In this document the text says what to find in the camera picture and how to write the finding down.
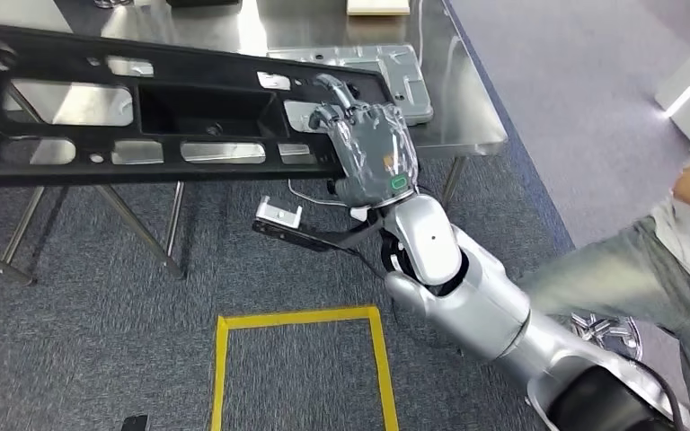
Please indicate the person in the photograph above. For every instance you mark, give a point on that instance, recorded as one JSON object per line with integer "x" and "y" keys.
{"x": 619, "y": 279}

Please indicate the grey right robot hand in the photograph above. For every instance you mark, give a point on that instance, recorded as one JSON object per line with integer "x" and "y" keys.
{"x": 375, "y": 154}

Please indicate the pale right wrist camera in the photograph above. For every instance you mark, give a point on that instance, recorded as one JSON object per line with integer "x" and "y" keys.
{"x": 278, "y": 212}

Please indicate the black plastic frame part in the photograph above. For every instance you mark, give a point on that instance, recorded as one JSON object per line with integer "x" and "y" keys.
{"x": 202, "y": 68}

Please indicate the pale wooden board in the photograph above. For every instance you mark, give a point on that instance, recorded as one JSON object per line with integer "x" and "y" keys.
{"x": 378, "y": 6}

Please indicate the black robot foot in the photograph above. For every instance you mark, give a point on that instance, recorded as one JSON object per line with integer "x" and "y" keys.
{"x": 135, "y": 423}

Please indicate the stainless steel workbench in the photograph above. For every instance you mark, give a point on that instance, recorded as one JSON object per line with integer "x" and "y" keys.
{"x": 470, "y": 119}

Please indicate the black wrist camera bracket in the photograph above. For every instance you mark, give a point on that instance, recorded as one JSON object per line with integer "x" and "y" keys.
{"x": 321, "y": 238}

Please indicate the chrome chair base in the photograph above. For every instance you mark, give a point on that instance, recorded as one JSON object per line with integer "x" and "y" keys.
{"x": 601, "y": 330}

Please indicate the grey stamped metal plate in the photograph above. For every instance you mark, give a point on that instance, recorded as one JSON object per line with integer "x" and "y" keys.
{"x": 404, "y": 83}

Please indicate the yellow floor tape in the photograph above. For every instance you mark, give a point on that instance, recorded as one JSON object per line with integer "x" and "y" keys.
{"x": 297, "y": 318}

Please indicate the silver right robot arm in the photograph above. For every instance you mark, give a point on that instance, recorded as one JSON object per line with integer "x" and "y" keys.
{"x": 470, "y": 297}

